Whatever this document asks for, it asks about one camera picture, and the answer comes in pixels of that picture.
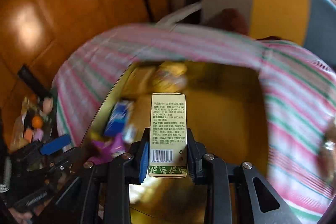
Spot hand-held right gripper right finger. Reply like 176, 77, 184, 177
186, 128, 302, 224

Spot pink figurine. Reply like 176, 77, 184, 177
42, 97, 54, 113

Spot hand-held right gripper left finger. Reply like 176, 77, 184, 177
55, 128, 150, 224

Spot blue tissue pack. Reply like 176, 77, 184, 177
104, 101, 137, 143

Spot gold tin box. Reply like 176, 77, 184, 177
79, 60, 265, 224

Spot orange round object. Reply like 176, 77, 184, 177
31, 115, 45, 128

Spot purple snack packet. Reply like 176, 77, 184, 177
89, 132, 126, 164

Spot wooden wardrobe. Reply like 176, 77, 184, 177
0, 0, 168, 151

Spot yellow round pastry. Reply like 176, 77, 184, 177
155, 61, 188, 94

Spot brown cloth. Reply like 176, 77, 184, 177
218, 8, 250, 34

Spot green and cream box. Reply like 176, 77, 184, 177
148, 93, 188, 178

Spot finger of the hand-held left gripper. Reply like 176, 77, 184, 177
39, 134, 72, 156
49, 147, 83, 170

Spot striped tablecloth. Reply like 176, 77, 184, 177
52, 23, 336, 224

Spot white chair armrest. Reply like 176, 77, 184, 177
156, 2, 202, 26

